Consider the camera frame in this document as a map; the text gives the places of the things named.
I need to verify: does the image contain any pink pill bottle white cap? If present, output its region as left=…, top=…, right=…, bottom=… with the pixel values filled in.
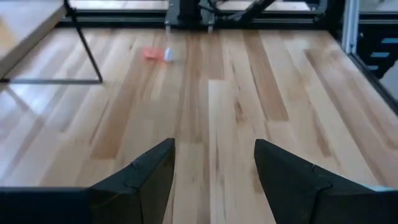
left=142, top=45, right=175, bottom=63

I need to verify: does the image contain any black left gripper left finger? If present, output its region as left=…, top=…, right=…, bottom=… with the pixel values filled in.
left=90, top=138, right=176, bottom=224

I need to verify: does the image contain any wooden shelf black frame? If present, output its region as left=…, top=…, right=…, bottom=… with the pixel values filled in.
left=0, top=0, right=104, bottom=85

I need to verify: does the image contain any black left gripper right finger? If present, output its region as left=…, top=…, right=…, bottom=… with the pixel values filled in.
left=254, top=139, right=368, bottom=224

